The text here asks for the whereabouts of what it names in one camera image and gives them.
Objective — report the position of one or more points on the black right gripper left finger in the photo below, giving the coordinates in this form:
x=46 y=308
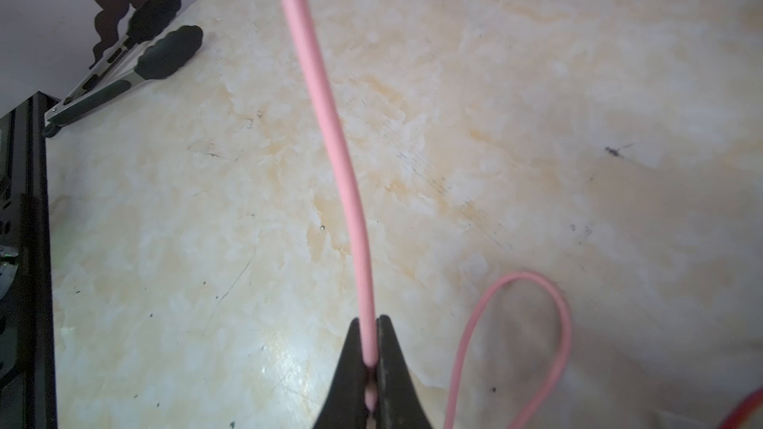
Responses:
x=345 y=405

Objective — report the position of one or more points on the metal tongs black tips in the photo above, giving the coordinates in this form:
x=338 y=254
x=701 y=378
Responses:
x=146 y=53

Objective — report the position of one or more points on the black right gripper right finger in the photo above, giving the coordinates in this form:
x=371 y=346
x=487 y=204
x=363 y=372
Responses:
x=398 y=404

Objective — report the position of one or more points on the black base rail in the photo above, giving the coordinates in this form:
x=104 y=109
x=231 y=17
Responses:
x=28 y=374

